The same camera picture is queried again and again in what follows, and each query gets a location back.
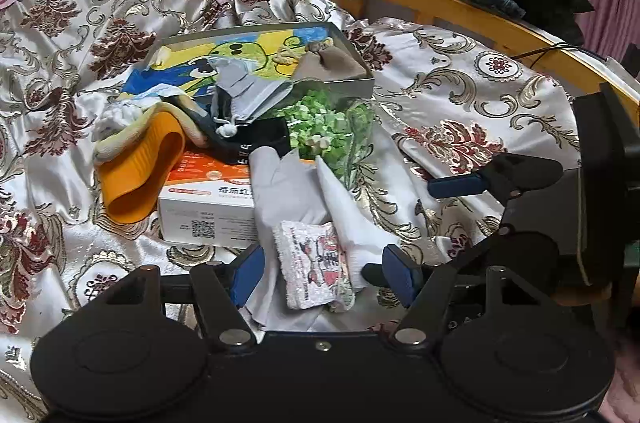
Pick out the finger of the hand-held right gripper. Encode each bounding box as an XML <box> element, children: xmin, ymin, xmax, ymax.
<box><xmin>361</xmin><ymin>223</ymin><xmax>561</xmax><ymax>290</ymax></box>
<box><xmin>427</xmin><ymin>153</ymin><xmax>565</xmax><ymax>210</ymax></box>

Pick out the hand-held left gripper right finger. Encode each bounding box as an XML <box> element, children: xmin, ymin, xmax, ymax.
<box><xmin>382</xmin><ymin>245</ymin><xmax>531</xmax><ymax>349</ymax></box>

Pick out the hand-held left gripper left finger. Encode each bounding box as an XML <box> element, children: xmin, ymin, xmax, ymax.
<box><xmin>100</xmin><ymin>245</ymin><xmax>266</xmax><ymax>351</ymax></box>

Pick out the sequinned white cloth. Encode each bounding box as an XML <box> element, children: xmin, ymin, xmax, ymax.
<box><xmin>272</xmin><ymin>220</ymin><xmax>357</xmax><ymax>312</ymax></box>

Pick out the white sock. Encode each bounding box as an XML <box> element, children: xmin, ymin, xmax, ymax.
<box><xmin>315</xmin><ymin>155</ymin><xmax>402</xmax><ymax>295</ymax></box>

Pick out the pale grey glove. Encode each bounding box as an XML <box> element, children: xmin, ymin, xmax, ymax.
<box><xmin>240</xmin><ymin>148</ymin><xmax>332</xmax><ymax>331</ymax></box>

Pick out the orange oven mitt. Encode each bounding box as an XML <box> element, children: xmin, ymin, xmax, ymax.
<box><xmin>95</xmin><ymin>100</ymin><xmax>212</xmax><ymax>225</ymax></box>

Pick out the cartoon print box tray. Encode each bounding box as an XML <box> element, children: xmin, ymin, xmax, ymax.
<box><xmin>122</xmin><ymin>22</ymin><xmax>376</xmax><ymax>104</ymax></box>

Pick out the orange white carton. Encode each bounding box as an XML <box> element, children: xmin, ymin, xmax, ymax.
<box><xmin>158</xmin><ymin>150</ymin><xmax>267</xmax><ymax>250</ymax></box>

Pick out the floral satin bedspread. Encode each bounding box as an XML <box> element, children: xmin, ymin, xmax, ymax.
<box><xmin>0</xmin><ymin>0</ymin><xmax>621</xmax><ymax>423</ymax></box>

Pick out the bag of green peas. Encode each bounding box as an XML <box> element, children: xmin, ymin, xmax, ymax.
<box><xmin>272</xmin><ymin>88</ymin><xmax>377</xmax><ymax>184</ymax></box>

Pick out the beige cloth pouch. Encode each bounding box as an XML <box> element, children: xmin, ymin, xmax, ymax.
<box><xmin>292</xmin><ymin>40</ymin><xmax>369</xmax><ymax>84</ymax></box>

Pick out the black cable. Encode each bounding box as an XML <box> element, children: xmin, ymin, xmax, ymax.
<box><xmin>515</xmin><ymin>44</ymin><xmax>612</xmax><ymax>68</ymax></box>

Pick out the wooden bed frame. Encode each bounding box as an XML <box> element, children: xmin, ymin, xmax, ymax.
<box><xmin>275</xmin><ymin>0</ymin><xmax>640</xmax><ymax>108</ymax></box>

